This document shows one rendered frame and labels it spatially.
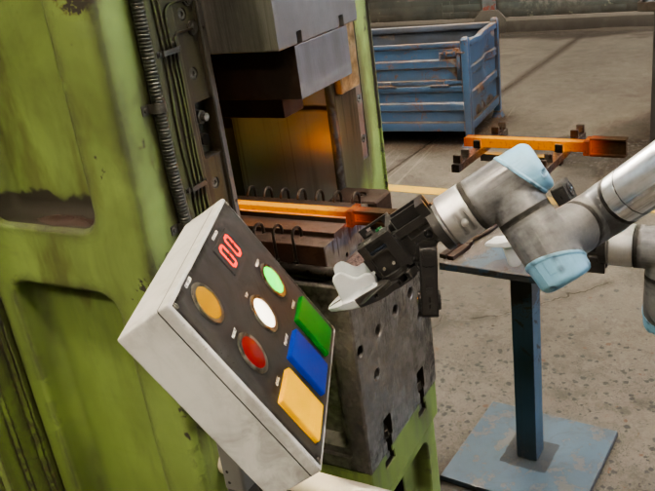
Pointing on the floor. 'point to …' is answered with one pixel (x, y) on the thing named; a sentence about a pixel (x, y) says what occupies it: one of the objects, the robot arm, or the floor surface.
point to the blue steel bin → (438, 76)
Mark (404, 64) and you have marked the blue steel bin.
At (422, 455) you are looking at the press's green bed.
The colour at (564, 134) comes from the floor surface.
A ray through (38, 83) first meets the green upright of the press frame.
